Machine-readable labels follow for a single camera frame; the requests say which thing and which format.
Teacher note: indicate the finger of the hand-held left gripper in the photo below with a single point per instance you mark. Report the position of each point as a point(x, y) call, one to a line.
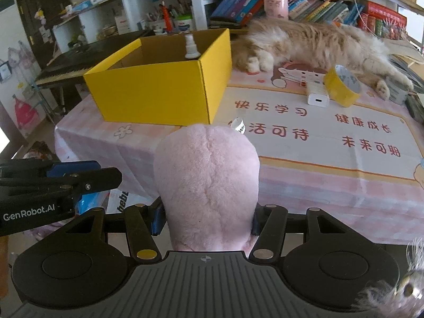
point(73, 169)
point(99, 179)

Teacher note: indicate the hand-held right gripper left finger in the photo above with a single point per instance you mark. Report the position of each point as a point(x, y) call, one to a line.
point(157, 222)

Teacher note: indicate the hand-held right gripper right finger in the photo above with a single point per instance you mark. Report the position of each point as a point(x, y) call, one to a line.
point(270, 228)

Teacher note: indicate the pink plush pig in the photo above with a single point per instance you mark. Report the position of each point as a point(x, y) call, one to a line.
point(205, 185)

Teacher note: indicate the yellow cardboard box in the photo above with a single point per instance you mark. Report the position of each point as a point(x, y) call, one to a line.
point(155, 96)

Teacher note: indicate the white staple box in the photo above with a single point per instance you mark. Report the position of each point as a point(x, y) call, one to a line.
point(309, 81)

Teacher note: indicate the small white spray bottle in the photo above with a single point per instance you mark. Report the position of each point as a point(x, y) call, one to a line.
point(191, 51)

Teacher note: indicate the pink checked cloth desktop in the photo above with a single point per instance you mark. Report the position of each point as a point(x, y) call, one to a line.
point(298, 198)

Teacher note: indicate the blue white printed carton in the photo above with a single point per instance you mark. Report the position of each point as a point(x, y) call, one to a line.
point(96, 202)

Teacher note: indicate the paper dress drawing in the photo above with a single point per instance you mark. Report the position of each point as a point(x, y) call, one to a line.
point(21, 112)

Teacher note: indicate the printed cartoon desk mat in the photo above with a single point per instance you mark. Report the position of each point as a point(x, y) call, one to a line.
point(298, 152)

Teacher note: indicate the black electronic keyboard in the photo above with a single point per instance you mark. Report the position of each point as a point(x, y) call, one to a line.
point(66, 66)

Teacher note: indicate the pale fluffy plush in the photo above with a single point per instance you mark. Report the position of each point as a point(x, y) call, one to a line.
point(391, 291)

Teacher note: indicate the white charger adapter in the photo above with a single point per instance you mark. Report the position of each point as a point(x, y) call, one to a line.
point(317, 97)

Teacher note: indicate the white box red label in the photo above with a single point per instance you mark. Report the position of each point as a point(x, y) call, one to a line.
point(122, 25)

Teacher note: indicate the yellow tape roll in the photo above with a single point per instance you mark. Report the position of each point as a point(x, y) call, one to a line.
point(338, 89)

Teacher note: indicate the small hanging doll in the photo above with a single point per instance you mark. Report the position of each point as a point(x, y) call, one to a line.
point(39, 16)

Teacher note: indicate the blue tissue packet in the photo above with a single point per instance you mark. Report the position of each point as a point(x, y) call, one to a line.
point(81, 6)

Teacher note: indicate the pen holder with pens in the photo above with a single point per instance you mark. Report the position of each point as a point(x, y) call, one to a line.
point(154, 23)

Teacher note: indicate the red slim bottle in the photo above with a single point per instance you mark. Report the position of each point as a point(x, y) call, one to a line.
point(165, 20)

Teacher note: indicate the white jar green lid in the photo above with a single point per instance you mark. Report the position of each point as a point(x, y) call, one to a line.
point(184, 25)

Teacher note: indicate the white cubby shelf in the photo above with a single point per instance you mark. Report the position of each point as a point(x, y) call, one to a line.
point(129, 0)

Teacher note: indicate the dark flat object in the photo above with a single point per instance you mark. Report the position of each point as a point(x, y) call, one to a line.
point(415, 107)

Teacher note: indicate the fluffy orange white cat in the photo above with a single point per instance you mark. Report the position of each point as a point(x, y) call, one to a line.
point(314, 43)

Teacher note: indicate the white bookshelf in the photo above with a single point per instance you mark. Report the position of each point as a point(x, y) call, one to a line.
point(197, 0)

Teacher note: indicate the stack of books and papers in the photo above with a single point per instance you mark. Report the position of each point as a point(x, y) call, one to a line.
point(407, 63)

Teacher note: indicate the pink printed cup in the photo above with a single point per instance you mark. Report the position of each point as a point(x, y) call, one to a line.
point(275, 5)

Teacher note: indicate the row of colourful books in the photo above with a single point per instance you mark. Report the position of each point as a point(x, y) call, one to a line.
point(238, 3)

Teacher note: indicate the red printed box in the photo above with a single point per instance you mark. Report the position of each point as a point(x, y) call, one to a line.
point(381, 13)

